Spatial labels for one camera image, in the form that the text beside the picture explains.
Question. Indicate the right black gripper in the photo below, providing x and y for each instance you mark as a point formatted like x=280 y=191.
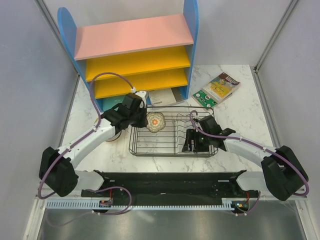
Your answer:
x=191 y=134

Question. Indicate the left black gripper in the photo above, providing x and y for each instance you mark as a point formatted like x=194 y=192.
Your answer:
x=143 y=122

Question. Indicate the small plain white bowl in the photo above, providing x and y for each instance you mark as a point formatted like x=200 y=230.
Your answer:
x=155 y=122

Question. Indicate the grey wire dish rack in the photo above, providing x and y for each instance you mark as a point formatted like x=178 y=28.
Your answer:
x=169 y=141

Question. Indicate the beige bird pattern bowl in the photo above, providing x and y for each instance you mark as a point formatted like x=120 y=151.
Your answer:
x=114 y=137

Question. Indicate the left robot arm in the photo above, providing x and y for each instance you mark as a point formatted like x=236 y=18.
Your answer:
x=58 y=166

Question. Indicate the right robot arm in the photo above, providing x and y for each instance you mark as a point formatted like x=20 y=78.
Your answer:
x=282 y=175

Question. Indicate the teal folder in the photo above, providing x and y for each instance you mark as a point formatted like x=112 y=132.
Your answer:
x=109 y=102

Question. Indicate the white grey manual booklet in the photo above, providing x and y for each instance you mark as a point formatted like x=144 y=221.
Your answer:
x=165 y=97

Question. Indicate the green cover booklet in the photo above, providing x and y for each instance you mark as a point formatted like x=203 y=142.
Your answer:
x=204 y=100

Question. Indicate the colourful wooden shelf unit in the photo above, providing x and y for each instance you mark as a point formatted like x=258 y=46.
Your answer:
x=149 y=53

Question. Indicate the yellow cover paperback book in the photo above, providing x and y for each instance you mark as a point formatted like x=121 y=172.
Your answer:
x=221 y=87

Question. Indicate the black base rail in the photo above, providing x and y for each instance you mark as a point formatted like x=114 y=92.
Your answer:
x=178 y=189

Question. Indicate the white cable duct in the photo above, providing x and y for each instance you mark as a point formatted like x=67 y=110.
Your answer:
x=99 y=205

